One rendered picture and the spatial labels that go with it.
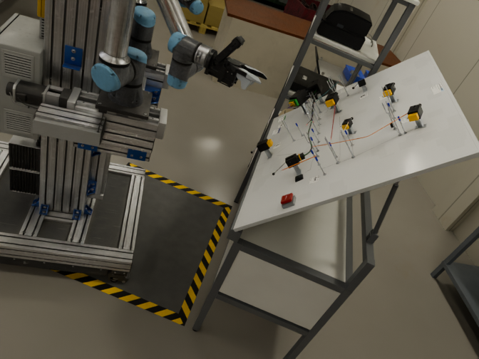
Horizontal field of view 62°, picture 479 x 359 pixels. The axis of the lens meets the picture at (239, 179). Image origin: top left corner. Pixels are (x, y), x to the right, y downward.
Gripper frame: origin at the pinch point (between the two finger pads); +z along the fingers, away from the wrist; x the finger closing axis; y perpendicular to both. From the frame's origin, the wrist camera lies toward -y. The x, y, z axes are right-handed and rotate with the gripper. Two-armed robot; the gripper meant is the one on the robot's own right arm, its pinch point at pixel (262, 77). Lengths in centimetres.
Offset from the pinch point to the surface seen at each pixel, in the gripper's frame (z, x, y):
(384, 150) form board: 55, -31, 13
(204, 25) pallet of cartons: -179, -454, 84
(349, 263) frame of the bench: 72, -36, 73
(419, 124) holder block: 63, -40, -1
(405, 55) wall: 98, -466, 7
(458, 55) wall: 138, -378, -22
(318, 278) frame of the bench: 59, -17, 77
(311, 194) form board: 37, -17, 39
